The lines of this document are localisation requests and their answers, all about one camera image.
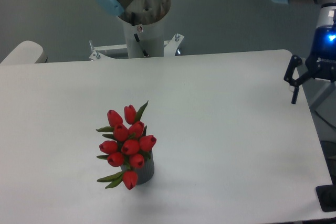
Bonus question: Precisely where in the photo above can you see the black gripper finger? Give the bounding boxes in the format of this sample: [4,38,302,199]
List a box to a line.
[283,55,320,105]

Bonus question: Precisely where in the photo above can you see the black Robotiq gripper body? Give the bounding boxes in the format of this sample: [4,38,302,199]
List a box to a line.
[305,25,335,82]

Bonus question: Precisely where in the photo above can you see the red tulip bouquet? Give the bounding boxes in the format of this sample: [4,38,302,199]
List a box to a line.
[96,103,157,190]

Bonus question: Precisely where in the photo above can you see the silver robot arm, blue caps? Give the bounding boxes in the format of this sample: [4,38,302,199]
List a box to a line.
[272,0,335,109]

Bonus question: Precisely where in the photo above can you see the dark grey ribbed vase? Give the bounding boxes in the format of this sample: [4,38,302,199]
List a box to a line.
[121,151,155,185]

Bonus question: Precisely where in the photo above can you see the black device at table edge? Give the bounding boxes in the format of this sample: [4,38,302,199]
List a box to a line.
[316,185,335,212]

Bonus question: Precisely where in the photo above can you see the beige chair armrest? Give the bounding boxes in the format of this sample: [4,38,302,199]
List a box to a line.
[1,40,48,66]

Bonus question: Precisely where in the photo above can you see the white metal base bracket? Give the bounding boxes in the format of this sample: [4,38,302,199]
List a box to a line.
[89,33,185,61]

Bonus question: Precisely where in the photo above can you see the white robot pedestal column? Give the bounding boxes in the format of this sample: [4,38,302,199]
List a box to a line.
[121,20,164,59]

